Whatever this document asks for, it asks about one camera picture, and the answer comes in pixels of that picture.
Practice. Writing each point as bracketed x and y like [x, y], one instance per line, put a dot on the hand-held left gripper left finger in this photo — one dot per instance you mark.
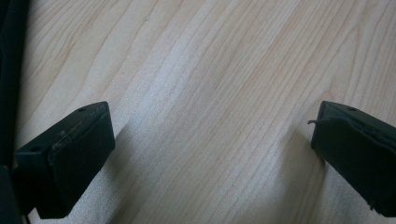
[77, 155]

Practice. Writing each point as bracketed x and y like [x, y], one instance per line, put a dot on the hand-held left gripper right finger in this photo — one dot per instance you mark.
[358, 155]

